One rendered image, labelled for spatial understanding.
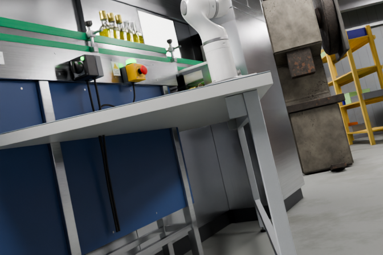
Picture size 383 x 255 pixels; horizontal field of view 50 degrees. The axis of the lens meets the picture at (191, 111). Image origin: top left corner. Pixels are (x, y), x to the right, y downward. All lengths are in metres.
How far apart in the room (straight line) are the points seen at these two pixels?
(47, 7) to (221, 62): 0.84
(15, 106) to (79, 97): 0.28
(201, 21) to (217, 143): 1.34
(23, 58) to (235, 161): 1.88
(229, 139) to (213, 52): 1.22
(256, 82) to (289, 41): 3.95
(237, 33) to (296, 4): 2.25
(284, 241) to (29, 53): 0.97
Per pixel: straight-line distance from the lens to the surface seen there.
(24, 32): 1.50
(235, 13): 3.00
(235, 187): 2.97
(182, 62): 2.46
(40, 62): 1.46
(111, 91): 1.71
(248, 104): 1.10
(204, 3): 1.86
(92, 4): 2.23
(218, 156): 2.99
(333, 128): 4.89
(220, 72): 1.81
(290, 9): 5.09
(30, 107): 1.41
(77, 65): 1.49
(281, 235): 1.13
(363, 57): 9.88
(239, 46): 2.91
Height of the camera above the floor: 0.60
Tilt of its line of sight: 5 degrees up
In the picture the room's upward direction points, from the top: 13 degrees counter-clockwise
